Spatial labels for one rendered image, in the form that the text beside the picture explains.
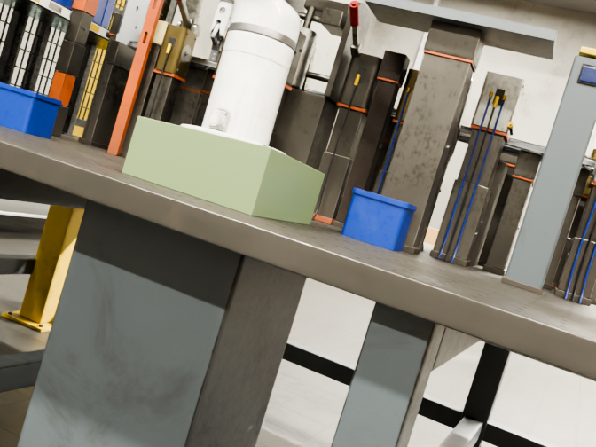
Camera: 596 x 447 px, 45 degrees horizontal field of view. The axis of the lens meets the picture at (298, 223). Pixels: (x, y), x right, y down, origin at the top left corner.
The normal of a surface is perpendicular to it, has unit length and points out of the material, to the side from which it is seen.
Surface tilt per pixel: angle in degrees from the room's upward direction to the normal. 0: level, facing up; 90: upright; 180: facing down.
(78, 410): 90
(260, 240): 90
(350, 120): 90
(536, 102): 90
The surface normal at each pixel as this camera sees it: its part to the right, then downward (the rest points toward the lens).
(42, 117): 0.91, 0.29
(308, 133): -0.31, -0.04
